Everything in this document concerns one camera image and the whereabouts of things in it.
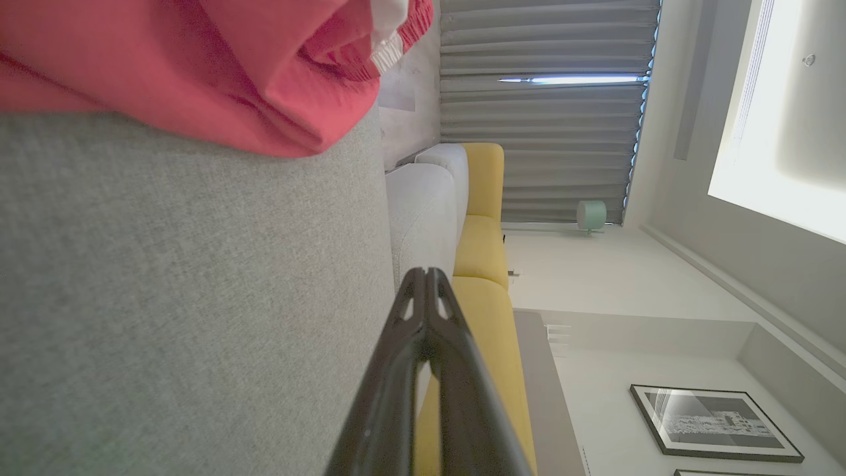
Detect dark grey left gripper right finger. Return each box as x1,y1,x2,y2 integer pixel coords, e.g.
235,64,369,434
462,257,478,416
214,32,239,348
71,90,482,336
428,268,533,476

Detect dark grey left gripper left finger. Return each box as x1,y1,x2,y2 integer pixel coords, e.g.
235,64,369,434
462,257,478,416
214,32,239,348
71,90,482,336
324,268,430,476

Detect red Bulls basketball shorts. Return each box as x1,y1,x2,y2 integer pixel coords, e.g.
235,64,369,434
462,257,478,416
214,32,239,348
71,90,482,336
0,0,435,158

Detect yellow sofa cushion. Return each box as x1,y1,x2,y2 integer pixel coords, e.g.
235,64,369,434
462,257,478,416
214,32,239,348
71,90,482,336
461,142,505,222
453,215,510,292
413,276,537,476

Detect mint green round lamp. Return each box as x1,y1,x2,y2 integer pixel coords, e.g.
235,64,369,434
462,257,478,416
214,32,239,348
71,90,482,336
576,200,607,237

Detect grey pleated curtain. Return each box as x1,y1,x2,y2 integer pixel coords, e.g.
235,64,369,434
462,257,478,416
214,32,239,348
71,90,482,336
440,0,663,225

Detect bright ceiling light panel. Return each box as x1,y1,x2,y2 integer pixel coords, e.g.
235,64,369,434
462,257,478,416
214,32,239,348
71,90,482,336
707,0,846,245

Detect black framed wall picture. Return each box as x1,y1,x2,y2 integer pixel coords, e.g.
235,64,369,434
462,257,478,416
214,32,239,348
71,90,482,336
629,383,805,463
674,468,794,476

